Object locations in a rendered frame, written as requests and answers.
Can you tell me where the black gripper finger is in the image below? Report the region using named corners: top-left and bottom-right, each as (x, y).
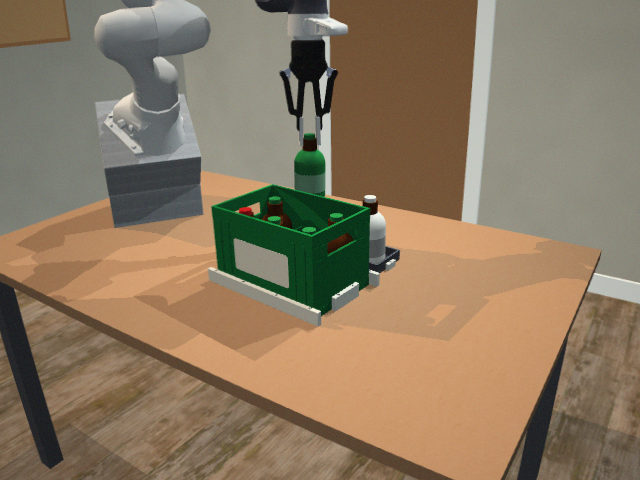
top-left (279, 67), bottom-right (306, 146)
top-left (312, 67), bottom-right (338, 145)

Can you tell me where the green bottle crate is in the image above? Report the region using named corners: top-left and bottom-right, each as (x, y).
top-left (215, 184), bottom-right (370, 316)

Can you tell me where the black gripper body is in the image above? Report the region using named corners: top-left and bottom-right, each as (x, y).
top-left (290, 39), bottom-right (328, 83)

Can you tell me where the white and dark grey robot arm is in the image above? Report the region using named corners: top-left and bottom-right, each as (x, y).
top-left (94, 0), bottom-right (348, 156)

